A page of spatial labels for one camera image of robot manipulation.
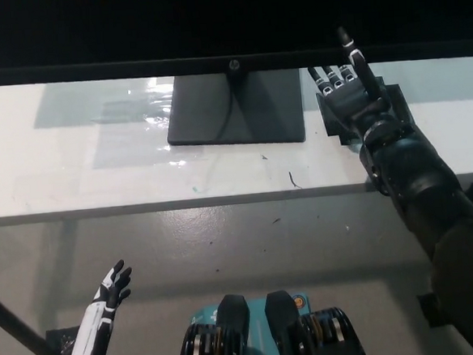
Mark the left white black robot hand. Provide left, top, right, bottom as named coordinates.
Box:
left=63, top=257, right=138, bottom=355

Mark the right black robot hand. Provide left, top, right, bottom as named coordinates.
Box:
left=304, top=23, right=394, bottom=139

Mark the black HP computer monitor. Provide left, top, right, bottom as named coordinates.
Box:
left=0, top=0, right=473, bottom=165

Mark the black metal desk leg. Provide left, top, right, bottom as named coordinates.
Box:
left=0, top=278, right=56, bottom=355

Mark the clear plastic film sheet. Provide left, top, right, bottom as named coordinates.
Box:
left=30, top=73, right=189, bottom=177

